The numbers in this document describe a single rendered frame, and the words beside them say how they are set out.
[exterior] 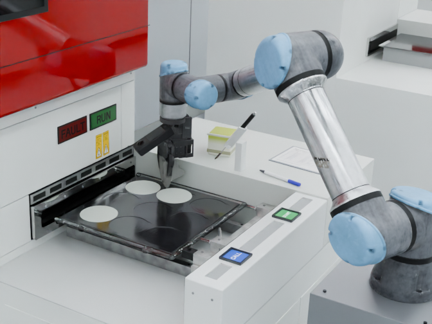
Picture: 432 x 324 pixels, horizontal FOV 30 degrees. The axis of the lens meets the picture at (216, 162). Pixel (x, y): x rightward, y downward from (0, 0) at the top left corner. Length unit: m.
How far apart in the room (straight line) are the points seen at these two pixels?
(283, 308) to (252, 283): 0.25
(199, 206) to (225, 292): 0.53
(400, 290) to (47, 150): 0.94
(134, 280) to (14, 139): 0.45
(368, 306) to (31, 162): 0.89
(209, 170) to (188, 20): 3.19
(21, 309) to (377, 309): 0.84
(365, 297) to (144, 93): 3.48
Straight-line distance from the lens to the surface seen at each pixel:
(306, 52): 1.76
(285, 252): 1.95
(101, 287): 1.97
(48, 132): 2.09
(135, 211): 2.16
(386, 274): 1.81
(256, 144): 2.47
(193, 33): 5.49
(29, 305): 1.99
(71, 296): 1.94
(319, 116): 1.72
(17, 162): 2.03
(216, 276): 1.75
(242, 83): 2.10
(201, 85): 2.06
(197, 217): 2.13
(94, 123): 2.23
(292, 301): 2.09
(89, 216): 2.13
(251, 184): 2.22
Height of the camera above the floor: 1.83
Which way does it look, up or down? 22 degrees down
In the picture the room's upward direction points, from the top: 3 degrees clockwise
